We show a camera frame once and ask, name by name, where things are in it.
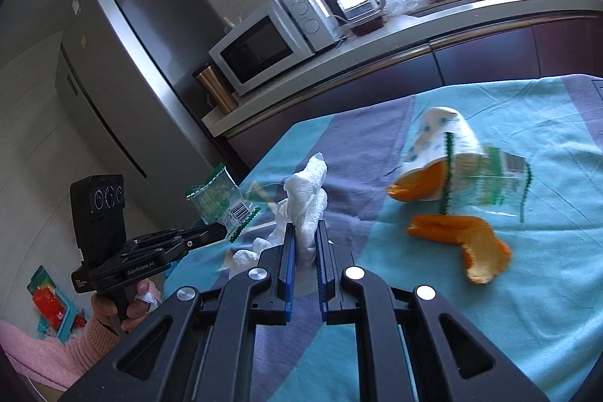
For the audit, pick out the brown base cabinets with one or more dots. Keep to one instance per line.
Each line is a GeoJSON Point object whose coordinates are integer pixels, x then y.
{"type": "Point", "coordinates": [471, 58]}

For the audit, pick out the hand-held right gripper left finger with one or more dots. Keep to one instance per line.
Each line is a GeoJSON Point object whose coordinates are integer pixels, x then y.
{"type": "Point", "coordinates": [288, 279]}

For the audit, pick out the person's left hand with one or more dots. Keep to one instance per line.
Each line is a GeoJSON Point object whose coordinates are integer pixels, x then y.
{"type": "Point", "coordinates": [143, 298]}

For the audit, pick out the red and teal package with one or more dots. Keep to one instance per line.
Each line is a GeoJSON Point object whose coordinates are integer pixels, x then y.
{"type": "Point", "coordinates": [54, 303]}

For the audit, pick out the silver refrigerator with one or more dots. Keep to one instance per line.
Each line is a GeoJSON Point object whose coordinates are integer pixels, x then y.
{"type": "Point", "coordinates": [122, 67]}

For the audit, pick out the teal and grey printed blanket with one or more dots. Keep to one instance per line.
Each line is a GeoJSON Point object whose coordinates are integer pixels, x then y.
{"type": "Point", "coordinates": [471, 336]}

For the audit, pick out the green printed snack wrapper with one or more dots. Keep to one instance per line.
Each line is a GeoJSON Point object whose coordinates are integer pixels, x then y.
{"type": "Point", "coordinates": [221, 199]}

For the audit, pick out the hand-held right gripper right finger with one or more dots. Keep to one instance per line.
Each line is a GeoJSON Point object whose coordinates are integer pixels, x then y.
{"type": "Point", "coordinates": [324, 279]}

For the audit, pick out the clear green-edged wrapper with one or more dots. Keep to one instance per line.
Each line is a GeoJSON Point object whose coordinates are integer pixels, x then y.
{"type": "Point", "coordinates": [490, 176]}

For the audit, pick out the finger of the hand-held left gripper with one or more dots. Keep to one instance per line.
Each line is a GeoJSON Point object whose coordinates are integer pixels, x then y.
{"type": "Point", "coordinates": [207, 236]}

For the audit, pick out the small white tissue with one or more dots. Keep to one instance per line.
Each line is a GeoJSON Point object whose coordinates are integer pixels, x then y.
{"type": "Point", "coordinates": [245, 258]}

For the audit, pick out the copper travel tumbler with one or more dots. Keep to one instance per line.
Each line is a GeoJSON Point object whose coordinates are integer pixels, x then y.
{"type": "Point", "coordinates": [216, 87]}

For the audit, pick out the polka dot paper cup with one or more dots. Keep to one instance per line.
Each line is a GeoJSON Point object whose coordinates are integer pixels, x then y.
{"type": "Point", "coordinates": [433, 133]}

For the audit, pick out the person's left forearm pink sleeve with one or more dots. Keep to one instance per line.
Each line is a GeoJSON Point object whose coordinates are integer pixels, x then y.
{"type": "Point", "coordinates": [56, 359]}

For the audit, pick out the white microwave oven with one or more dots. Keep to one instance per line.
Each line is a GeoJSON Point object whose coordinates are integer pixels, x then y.
{"type": "Point", "coordinates": [264, 44]}

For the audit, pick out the small orange peel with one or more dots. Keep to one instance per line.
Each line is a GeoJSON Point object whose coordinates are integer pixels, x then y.
{"type": "Point", "coordinates": [419, 185]}

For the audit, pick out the large white tissue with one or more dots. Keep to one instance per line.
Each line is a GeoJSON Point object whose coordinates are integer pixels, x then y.
{"type": "Point", "coordinates": [306, 195]}

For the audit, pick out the large orange peel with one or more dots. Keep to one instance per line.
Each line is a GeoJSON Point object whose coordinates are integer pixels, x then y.
{"type": "Point", "coordinates": [476, 246]}

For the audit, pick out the light stone kitchen counter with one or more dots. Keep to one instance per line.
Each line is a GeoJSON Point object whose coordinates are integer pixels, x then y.
{"type": "Point", "coordinates": [377, 39]}

